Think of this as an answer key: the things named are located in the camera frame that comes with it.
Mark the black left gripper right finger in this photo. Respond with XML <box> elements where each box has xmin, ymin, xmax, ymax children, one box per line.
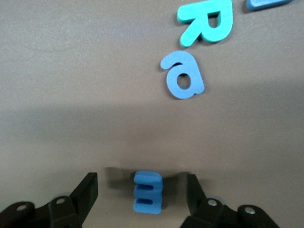
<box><xmin>180</xmin><ymin>174</ymin><xmax>281</xmax><ymax>228</ymax></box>

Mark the blue foam letter m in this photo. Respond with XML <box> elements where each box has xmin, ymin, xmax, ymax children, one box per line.
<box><xmin>133</xmin><ymin>170</ymin><xmax>164</xmax><ymax>214</ymax></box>

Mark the teal foam letter R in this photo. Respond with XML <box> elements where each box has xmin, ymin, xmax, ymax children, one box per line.
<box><xmin>177</xmin><ymin>0</ymin><xmax>234</xmax><ymax>48</ymax></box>

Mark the blue foam letter a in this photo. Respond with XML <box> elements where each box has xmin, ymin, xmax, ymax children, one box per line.
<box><xmin>160</xmin><ymin>50</ymin><xmax>205</xmax><ymax>100</ymax></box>

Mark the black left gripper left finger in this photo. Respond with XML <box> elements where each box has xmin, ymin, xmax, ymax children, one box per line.
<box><xmin>0</xmin><ymin>172</ymin><xmax>99</xmax><ymax>228</ymax></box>

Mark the blue foam capital M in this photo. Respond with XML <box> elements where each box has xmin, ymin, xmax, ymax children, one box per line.
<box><xmin>246</xmin><ymin>0</ymin><xmax>294</xmax><ymax>12</ymax></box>

